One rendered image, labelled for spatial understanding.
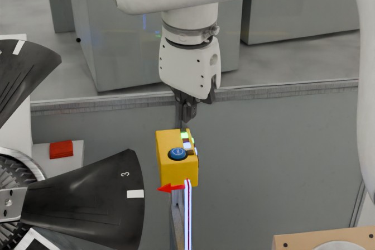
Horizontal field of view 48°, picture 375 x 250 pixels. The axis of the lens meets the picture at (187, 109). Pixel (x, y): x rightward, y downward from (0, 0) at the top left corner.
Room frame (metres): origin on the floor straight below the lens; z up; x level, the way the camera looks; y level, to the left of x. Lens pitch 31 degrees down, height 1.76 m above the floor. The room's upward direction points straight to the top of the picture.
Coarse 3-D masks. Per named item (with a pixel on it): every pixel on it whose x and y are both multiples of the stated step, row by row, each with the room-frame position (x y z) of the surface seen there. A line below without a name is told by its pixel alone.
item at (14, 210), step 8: (0, 192) 0.63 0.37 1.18; (8, 192) 0.63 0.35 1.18; (16, 192) 0.63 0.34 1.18; (24, 192) 0.63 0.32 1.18; (0, 200) 0.61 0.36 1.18; (16, 200) 0.61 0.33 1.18; (0, 208) 0.59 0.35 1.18; (8, 208) 0.59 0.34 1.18; (16, 208) 0.59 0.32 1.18; (0, 216) 0.57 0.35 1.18; (8, 216) 0.57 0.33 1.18; (16, 216) 0.57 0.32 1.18
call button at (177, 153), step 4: (172, 148) 0.92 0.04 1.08; (176, 148) 0.92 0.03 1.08; (180, 148) 0.92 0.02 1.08; (172, 152) 0.90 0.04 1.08; (176, 152) 0.90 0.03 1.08; (180, 152) 0.90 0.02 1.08; (184, 152) 0.90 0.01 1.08; (172, 156) 0.89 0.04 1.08; (176, 156) 0.88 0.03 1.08; (180, 156) 0.89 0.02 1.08; (184, 156) 0.89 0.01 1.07
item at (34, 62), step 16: (32, 48) 0.79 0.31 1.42; (48, 48) 0.78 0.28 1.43; (0, 64) 0.79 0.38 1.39; (16, 64) 0.77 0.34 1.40; (32, 64) 0.75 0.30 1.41; (48, 64) 0.74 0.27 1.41; (0, 80) 0.75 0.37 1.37; (16, 80) 0.73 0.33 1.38; (32, 80) 0.72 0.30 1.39; (0, 96) 0.72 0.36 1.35; (16, 96) 0.70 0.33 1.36; (0, 112) 0.69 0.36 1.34; (0, 128) 0.66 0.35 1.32
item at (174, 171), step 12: (156, 132) 1.01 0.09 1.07; (168, 132) 1.01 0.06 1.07; (156, 144) 0.98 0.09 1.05; (168, 144) 0.95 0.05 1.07; (180, 144) 0.95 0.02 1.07; (192, 144) 0.95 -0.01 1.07; (168, 156) 0.89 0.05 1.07; (192, 156) 0.89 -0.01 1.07; (168, 168) 0.86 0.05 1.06; (180, 168) 0.87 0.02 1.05; (192, 168) 0.87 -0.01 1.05; (168, 180) 0.86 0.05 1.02; (180, 180) 0.87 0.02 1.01; (192, 180) 0.87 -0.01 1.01
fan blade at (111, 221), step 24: (96, 168) 0.69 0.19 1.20; (120, 168) 0.68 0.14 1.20; (48, 192) 0.62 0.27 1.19; (72, 192) 0.62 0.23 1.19; (96, 192) 0.62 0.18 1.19; (120, 192) 0.63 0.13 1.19; (144, 192) 0.63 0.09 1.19; (24, 216) 0.56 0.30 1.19; (48, 216) 0.57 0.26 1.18; (72, 216) 0.57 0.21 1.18; (96, 216) 0.57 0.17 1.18; (120, 216) 0.58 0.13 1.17; (96, 240) 0.53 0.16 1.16; (120, 240) 0.54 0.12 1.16
